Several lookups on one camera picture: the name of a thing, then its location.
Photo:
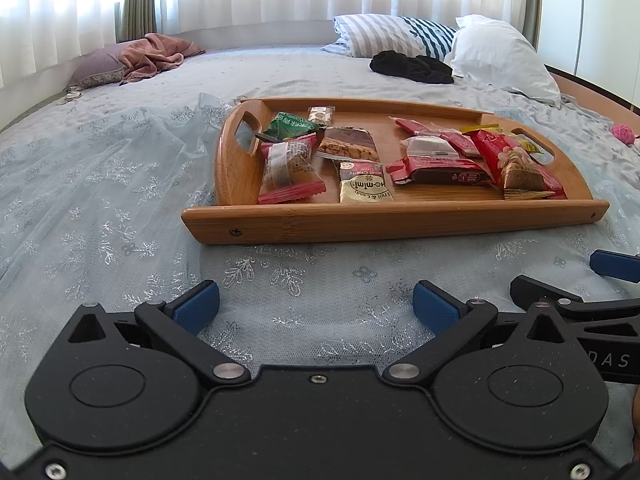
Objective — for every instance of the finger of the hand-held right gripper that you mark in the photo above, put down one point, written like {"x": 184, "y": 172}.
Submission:
{"x": 535, "y": 290}
{"x": 615, "y": 264}

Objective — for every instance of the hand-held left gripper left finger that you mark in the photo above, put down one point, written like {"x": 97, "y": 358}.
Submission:
{"x": 197, "y": 306}

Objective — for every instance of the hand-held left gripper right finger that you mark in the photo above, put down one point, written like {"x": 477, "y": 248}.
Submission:
{"x": 436, "y": 306}

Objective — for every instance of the wooden tray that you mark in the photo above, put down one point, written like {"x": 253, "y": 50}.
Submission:
{"x": 400, "y": 220}

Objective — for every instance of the plain red snack packet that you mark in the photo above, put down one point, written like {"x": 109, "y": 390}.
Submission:
{"x": 552, "y": 185}

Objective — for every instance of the red gold patterned packet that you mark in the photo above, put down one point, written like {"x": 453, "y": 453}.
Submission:
{"x": 510, "y": 165}

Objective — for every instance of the red chocolate bar wrapper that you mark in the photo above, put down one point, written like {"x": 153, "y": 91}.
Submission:
{"x": 440, "y": 172}

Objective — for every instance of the gold maroon candy packet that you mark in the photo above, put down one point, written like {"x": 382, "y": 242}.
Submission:
{"x": 365, "y": 185}

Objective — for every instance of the pink cake packet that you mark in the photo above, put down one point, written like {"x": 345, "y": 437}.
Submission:
{"x": 287, "y": 167}

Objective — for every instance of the yellow snack packet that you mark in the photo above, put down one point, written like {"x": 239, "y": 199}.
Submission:
{"x": 482, "y": 127}

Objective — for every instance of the red printed packet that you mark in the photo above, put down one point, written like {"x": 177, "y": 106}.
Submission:
{"x": 425, "y": 126}

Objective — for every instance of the brown seed snack packet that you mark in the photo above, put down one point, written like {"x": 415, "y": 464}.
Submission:
{"x": 347, "y": 146}

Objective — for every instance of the green pea snack packet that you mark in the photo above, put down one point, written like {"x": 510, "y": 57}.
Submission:
{"x": 287, "y": 127}

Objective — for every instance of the white red cracker packet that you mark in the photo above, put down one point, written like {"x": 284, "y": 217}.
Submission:
{"x": 321, "y": 115}

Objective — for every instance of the pink yarn ball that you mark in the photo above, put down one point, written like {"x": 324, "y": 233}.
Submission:
{"x": 623, "y": 134}

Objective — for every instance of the wooden headboard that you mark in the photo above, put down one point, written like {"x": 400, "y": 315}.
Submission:
{"x": 595, "y": 85}

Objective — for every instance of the white pillow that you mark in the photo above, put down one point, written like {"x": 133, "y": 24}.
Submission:
{"x": 500, "y": 55}

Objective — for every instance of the black crumpled cloth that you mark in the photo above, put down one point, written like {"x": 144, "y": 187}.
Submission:
{"x": 410, "y": 67}

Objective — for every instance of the light blue bed sheet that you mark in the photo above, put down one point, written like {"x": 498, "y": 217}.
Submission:
{"x": 280, "y": 72}

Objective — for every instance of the pink crumpled cloth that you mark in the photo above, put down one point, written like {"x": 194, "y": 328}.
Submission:
{"x": 157, "y": 55}

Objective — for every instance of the purple pillow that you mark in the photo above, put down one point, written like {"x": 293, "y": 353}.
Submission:
{"x": 97, "y": 67}

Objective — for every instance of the striped pillow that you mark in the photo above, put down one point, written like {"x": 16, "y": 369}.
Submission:
{"x": 380, "y": 35}

